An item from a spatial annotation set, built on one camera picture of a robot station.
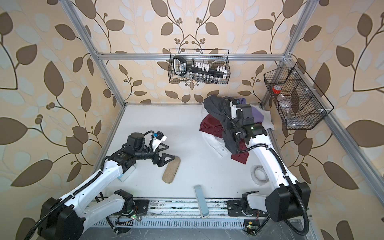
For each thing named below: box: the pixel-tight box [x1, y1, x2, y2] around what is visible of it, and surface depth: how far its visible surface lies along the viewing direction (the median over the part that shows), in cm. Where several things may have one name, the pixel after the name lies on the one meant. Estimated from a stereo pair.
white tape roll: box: [251, 165, 270, 186], surface depth 85 cm
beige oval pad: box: [162, 156, 181, 184], surface depth 85 cm
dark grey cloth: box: [203, 95, 243, 155], surface depth 80 cm
